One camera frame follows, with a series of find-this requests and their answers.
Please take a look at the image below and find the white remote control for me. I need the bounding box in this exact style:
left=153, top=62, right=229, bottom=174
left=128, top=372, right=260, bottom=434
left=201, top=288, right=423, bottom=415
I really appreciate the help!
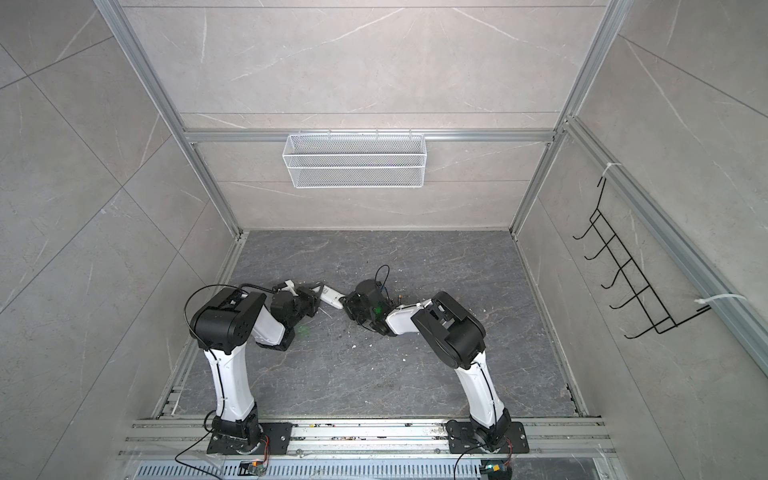
left=320, top=285, right=344, bottom=310

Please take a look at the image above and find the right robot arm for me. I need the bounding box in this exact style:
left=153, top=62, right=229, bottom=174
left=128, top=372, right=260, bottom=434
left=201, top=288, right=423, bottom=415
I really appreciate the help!
left=340, top=279, right=512, bottom=451

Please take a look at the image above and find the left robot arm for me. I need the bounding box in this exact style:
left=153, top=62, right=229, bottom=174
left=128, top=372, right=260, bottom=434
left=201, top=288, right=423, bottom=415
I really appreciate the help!
left=185, top=280, right=324, bottom=454

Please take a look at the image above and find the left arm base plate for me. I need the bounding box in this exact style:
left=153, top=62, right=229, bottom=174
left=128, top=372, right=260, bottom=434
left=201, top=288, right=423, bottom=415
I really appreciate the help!
left=206, top=419, right=293, bottom=455

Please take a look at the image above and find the white wire mesh basket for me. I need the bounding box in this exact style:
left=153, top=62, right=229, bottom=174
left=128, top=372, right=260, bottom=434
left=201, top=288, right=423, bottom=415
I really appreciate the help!
left=282, top=133, right=428, bottom=189

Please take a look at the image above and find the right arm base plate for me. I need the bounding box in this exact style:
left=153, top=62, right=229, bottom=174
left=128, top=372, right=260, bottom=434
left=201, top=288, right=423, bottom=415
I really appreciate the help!
left=444, top=420, right=530, bottom=455

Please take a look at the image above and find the aluminium front rail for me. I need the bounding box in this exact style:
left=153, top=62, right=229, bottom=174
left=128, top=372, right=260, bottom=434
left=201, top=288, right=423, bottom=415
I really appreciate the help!
left=116, top=416, right=617, bottom=459

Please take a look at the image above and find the black wire hook rack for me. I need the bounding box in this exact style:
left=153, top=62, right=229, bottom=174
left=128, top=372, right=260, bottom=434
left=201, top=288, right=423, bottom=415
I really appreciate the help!
left=572, top=178, right=712, bottom=340

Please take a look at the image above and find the left aluminium frame post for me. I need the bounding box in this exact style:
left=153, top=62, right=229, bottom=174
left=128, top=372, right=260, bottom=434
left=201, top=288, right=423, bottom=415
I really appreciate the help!
left=94, top=0, right=243, bottom=239

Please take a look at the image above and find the aluminium corner frame post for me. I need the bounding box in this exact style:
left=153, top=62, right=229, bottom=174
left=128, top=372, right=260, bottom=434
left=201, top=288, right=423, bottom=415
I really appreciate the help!
left=509, top=0, right=633, bottom=241

